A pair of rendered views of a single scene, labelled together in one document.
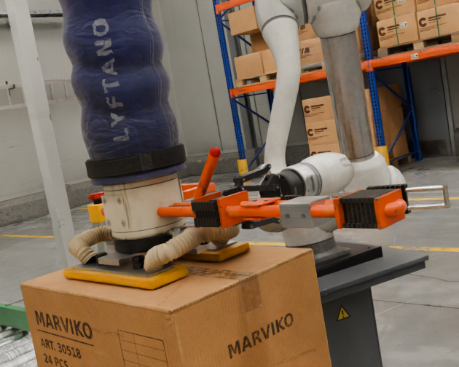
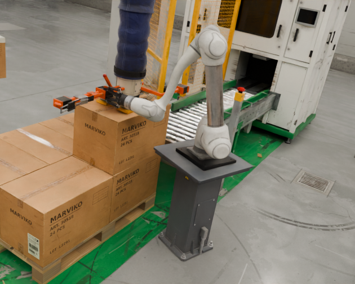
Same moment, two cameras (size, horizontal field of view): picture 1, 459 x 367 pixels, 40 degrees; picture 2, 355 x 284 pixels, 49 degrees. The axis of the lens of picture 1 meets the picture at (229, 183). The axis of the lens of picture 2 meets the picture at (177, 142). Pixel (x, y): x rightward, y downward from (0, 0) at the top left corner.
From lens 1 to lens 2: 2.75 m
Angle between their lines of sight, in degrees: 72
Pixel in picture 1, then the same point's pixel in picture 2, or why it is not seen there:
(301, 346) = (105, 143)
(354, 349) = (186, 193)
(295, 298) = (107, 129)
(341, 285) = (167, 158)
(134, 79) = (119, 45)
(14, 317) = not seen: hidden behind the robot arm
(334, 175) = (134, 107)
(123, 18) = (121, 25)
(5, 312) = not seen: hidden behind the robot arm
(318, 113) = not seen: outside the picture
